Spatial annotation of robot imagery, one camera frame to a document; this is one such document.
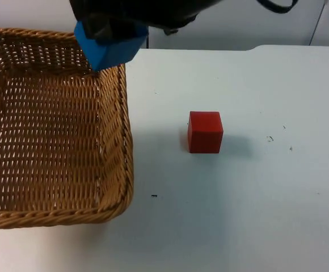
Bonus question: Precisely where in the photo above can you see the red cube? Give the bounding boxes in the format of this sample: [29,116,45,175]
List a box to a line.
[187,110,224,154]

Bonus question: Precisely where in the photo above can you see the black cable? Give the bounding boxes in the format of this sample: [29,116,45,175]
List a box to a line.
[255,0,299,14]

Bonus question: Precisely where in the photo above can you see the pale brown wicker basket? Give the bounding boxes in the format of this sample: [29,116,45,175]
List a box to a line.
[0,27,134,230]

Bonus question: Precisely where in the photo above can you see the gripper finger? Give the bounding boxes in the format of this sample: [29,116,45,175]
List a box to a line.
[81,17,139,46]

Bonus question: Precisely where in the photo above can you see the blue cube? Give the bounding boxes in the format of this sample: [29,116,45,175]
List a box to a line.
[73,20,150,72]

